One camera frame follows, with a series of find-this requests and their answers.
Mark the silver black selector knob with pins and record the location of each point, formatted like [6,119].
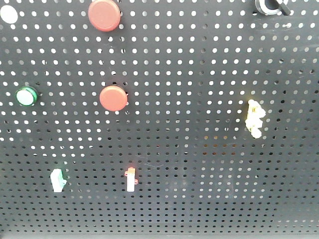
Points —
[272,7]

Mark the upper red mushroom button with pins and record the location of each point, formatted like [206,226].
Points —
[104,15]

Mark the lower red mushroom button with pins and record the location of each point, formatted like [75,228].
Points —
[113,98]

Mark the black perforated pegboard panel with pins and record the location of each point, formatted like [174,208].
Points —
[189,68]

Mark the white red rocker switch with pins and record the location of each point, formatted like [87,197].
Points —
[131,179]

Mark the white green rocker switch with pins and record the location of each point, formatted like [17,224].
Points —
[57,180]

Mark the yellow toggle switch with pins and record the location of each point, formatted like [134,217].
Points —
[253,121]

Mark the red mushroom button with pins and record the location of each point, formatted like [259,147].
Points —
[113,98]
[104,15]

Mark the green round push button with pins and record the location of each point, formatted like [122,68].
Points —
[26,96]

